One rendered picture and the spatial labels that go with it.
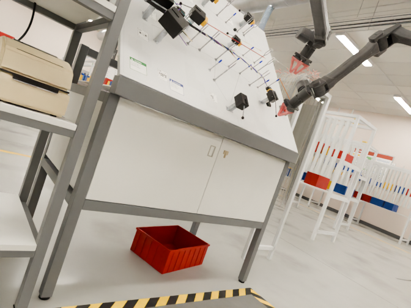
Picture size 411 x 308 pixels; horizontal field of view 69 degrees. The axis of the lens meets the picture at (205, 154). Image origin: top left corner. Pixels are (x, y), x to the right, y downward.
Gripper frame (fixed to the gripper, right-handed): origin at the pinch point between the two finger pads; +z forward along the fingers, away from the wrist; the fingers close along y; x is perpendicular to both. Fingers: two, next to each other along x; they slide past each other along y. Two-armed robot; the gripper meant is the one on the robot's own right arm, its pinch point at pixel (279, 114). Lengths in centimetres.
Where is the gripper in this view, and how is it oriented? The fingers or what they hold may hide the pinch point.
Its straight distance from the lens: 171.7
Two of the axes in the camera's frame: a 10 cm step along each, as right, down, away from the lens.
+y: -6.8, 0.1, -7.4
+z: -6.2, 5.3, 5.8
